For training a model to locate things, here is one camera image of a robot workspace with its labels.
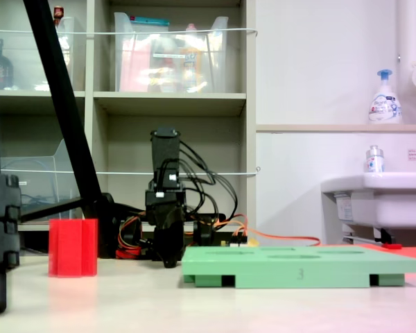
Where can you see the red cross columnar block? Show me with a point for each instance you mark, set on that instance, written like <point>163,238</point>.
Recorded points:
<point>73,248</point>

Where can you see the green shape hole board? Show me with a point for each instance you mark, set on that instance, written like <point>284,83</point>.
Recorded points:
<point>281,267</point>

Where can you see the beige shelf unit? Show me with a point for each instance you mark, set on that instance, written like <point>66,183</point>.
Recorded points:
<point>170,98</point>

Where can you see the pink package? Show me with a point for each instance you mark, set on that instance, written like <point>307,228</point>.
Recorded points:
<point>133,69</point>

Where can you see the white orange detergent bottle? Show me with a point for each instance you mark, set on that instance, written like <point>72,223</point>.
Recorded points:
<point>190,62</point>

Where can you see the black tripod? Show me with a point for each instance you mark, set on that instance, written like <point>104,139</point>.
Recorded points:
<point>60,86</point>
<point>0,225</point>

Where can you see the large clear plastic bin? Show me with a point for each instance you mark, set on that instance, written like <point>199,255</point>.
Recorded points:
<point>216,55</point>

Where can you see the teal flat box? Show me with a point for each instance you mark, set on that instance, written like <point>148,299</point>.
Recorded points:
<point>149,23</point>

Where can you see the dark glass bottle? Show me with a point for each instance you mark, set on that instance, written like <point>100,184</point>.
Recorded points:
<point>1,69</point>

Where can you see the small clear sanitizer bottle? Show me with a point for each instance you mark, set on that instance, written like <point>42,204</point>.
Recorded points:
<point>375,161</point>

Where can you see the white sink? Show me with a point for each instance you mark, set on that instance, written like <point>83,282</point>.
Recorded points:
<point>395,201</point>

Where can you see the white blue soap pump bottle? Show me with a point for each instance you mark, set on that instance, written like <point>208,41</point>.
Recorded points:
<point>385,104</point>

